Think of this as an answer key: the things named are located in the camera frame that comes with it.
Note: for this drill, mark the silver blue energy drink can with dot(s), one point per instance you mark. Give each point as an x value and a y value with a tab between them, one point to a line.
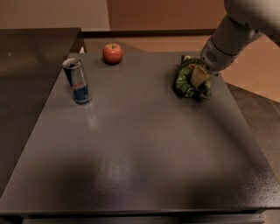
77	79

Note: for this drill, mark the green jalapeno chip bag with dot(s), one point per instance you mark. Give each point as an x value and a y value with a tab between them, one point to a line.
183	81

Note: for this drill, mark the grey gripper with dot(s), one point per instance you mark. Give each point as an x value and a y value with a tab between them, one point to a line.
215	59

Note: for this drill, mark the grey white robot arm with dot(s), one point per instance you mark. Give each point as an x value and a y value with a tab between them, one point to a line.
245	22

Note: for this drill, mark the red apple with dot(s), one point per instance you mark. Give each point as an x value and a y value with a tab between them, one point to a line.
112	53

